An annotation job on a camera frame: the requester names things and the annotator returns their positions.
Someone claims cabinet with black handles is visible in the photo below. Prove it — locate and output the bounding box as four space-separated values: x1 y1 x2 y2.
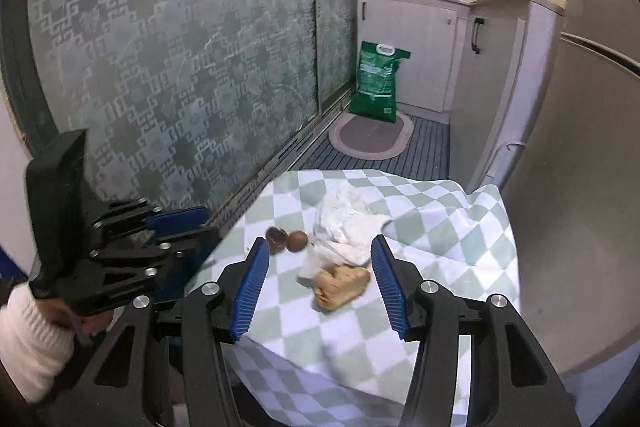
447 0 568 194

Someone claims person's left hand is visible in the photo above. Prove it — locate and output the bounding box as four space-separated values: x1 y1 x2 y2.
42 299 113 338

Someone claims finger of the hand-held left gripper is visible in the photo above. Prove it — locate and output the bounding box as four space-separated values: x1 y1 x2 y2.
92 198 210 239
89 227 221 280

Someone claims oval grey floor mat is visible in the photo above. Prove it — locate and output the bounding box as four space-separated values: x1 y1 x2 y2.
328 113 413 160

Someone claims crumpled white wrapper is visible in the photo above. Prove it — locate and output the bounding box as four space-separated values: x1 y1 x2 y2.
297 183 393 283

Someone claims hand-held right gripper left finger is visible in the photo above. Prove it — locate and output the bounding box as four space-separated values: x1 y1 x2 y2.
75 237 273 427

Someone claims green rice bag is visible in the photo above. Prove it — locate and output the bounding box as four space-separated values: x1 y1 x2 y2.
349 41 412 124

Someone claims green white checked tablecloth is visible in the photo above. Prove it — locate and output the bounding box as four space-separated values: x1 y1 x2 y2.
185 169 523 427

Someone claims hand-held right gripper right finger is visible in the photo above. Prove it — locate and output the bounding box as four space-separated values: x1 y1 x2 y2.
369 234 581 427

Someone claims dark striped floor mat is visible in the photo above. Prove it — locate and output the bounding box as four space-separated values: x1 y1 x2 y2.
295 114 452 178

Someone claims person's left forearm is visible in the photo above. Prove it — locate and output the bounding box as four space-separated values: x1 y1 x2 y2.
0 279 77 405

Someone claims patterned glass sliding door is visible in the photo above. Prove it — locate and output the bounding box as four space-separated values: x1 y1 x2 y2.
0 0 372 220

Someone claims white kitchen cabinet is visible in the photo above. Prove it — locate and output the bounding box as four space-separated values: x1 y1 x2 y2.
357 0 471 114

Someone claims beige refrigerator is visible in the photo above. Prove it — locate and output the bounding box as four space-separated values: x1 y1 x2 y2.
500 0 640 378

